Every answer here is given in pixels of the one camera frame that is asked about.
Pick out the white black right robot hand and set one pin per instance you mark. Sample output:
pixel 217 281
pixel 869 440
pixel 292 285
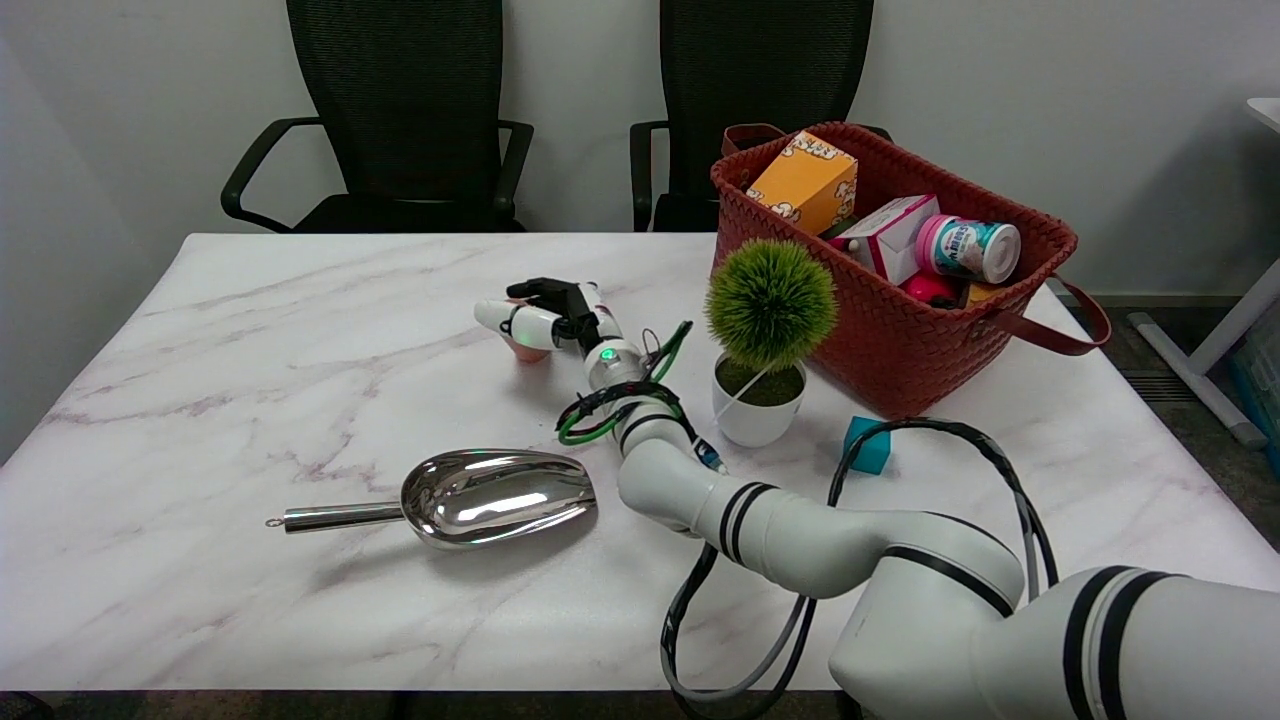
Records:
pixel 585 315

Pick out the wooden cylinder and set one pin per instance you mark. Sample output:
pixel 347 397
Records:
pixel 528 353

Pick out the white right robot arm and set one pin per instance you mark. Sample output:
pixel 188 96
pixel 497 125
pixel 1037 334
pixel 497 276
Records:
pixel 900 560

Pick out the green ball plant white pot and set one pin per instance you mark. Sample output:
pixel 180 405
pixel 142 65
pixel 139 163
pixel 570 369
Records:
pixel 770 305

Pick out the shiny metal scoop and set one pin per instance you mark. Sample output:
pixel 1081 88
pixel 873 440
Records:
pixel 490 495

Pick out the orange popcorn box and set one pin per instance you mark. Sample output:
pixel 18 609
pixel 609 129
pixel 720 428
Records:
pixel 805 185

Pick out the black mesh office chair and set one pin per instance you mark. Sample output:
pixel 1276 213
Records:
pixel 760 70
pixel 400 100

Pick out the red woven basket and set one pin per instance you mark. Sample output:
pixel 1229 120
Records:
pixel 890 350

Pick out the white pink carton box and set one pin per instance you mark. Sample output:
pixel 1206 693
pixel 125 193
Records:
pixel 890 240

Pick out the teal cube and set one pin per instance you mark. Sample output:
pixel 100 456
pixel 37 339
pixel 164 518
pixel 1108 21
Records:
pixel 872 452

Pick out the red ball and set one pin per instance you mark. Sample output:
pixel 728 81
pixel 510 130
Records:
pixel 928 289

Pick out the pink teal canister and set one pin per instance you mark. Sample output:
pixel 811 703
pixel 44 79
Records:
pixel 970 250

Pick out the small orange item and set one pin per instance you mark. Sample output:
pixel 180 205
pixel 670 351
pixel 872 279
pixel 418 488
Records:
pixel 980 294

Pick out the blue storage bin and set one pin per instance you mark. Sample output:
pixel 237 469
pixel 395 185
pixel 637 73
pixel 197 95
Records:
pixel 1262 385

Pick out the white desk frame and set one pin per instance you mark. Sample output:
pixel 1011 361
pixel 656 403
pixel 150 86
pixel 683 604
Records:
pixel 1235 325

